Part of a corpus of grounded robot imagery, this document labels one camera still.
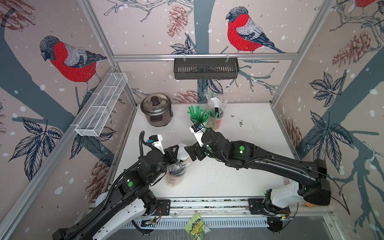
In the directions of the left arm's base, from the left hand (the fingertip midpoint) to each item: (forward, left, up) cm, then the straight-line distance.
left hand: (182, 144), depth 68 cm
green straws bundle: (+29, -8, -13) cm, 32 cm away
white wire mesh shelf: (+10, +44, +4) cm, 45 cm away
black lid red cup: (+23, -18, -10) cm, 31 cm away
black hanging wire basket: (+59, -13, +2) cm, 61 cm away
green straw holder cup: (+22, -6, -11) cm, 25 cm away
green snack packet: (-30, -6, -25) cm, 39 cm away
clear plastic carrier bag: (+56, -29, -24) cm, 67 cm away
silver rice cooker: (+30, +19, -9) cm, 37 cm away
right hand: (+1, -5, +1) cm, 5 cm away
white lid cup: (+37, -20, -9) cm, 42 cm away
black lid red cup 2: (-11, +3, -6) cm, 13 cm away
